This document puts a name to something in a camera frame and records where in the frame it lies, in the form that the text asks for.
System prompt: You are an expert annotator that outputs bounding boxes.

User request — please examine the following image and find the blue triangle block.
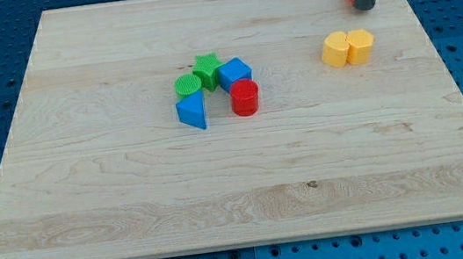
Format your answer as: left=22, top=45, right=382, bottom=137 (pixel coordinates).
left=176, top=90, right=207, bottom=130

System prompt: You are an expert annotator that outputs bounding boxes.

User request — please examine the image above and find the blue cube block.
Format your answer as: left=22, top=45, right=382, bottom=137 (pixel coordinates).
left=217, top=57, right=253, bottom=93

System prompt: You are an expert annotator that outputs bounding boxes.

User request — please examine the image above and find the wooden board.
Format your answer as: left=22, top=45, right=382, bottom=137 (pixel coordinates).
left=0, top=0, right=463, bottom=259

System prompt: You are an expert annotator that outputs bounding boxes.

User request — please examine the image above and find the yellow hexagon block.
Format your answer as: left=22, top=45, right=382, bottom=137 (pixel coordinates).
left=346, top=29, right=374, bottom=65

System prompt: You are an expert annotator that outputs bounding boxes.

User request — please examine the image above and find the green cylinder block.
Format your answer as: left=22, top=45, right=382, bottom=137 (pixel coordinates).
left=174, top=73, right=202, bottom=99

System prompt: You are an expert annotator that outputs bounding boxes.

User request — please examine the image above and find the yellow heart block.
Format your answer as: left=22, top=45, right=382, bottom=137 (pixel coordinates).
left=322, top=31, right=350, bottom=68

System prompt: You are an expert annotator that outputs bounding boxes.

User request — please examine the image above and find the red cylinder block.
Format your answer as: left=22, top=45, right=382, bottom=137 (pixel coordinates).
left=229, top=78, right=259, bottom=117

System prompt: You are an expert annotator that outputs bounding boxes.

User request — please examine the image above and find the green star block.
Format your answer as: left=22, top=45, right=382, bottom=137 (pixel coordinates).
left=192, top=52, right=223, bottom=92

